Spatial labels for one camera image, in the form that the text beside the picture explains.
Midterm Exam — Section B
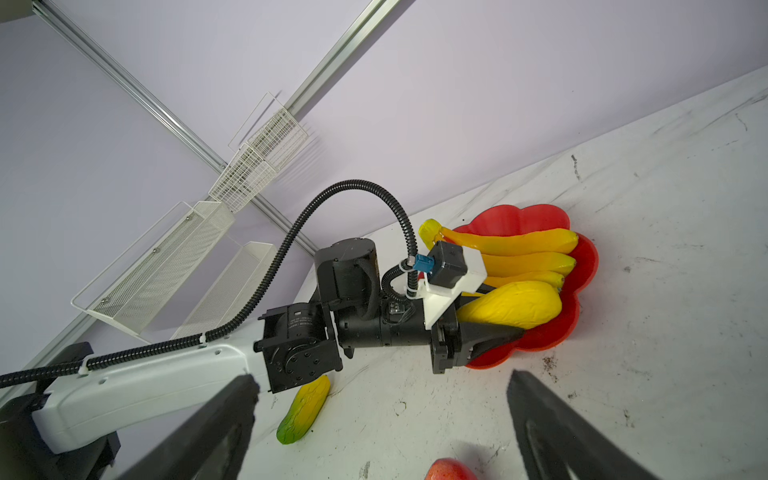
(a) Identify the white wire basket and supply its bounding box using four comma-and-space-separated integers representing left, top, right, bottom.
209, 92, 309, 213

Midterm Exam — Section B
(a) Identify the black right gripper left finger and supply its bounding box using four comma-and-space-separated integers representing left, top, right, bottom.
121, 374, 259, 480

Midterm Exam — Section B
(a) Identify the red fake apple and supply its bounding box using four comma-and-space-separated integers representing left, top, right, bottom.
425, 458, 478, 480

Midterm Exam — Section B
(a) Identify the black corrugated left cable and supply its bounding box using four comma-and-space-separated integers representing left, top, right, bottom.
0, 178, 420, 390

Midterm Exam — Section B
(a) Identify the aluminium frame post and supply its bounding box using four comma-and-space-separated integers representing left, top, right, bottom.
29, 0, 319, 256

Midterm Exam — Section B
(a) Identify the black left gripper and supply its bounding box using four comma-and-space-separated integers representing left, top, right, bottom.
430, 311, 525, 374

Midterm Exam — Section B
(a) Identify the yellow green fake mango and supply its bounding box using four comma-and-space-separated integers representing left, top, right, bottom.
276, 375, 331, 445

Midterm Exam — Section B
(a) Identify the yellow fake banana bunch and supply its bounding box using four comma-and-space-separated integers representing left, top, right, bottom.
419, 219, 580, 290

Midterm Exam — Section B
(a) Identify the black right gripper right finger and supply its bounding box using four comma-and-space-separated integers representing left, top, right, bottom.
507, 370, 655, 479

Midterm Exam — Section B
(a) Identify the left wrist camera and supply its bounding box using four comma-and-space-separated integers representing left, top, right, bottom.
417, 241, 487, 330

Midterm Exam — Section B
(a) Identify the red flower-shaped fruit bowl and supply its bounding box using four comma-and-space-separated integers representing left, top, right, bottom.
419, 204, 599, 370

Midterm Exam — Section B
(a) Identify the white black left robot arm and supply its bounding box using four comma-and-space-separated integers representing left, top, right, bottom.
1, 238, 523, 479

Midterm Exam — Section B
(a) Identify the white perforated metal shelf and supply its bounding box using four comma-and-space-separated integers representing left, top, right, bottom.
71, 201, 277, 344

